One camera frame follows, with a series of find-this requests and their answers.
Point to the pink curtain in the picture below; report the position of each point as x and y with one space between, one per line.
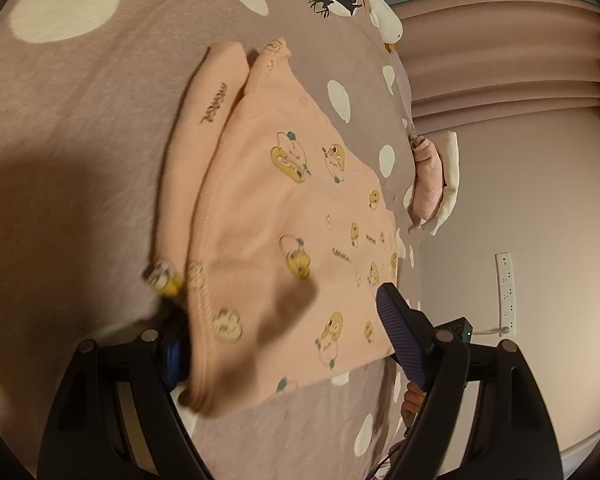
505 55

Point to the polka dot bedspread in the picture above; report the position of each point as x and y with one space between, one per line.
80 135

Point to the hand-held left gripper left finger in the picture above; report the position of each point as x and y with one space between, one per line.
174 357

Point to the black charger with green light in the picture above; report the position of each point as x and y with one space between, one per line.
460 329

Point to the white wall socket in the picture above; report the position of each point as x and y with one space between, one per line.
505 290

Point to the white goose plush toy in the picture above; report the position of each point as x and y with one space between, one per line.
387 20

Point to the pink cartoon print shirt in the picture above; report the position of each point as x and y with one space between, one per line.
280 200

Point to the folded pink cloth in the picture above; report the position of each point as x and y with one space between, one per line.
427 175

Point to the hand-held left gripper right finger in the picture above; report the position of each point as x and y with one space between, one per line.
399 329

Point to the folded white cloth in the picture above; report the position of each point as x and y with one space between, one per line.
450 180

